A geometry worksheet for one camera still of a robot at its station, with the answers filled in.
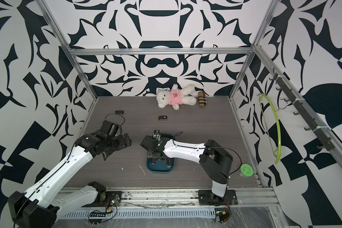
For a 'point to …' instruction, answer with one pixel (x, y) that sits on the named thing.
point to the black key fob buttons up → (119, 112)
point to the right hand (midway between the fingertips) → (151, 150)
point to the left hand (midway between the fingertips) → (124, 140)
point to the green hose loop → (277, 114)
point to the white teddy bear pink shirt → (175, 97)
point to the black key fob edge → (162, 117)
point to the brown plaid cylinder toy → (202, 99)
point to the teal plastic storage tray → (163, 166)
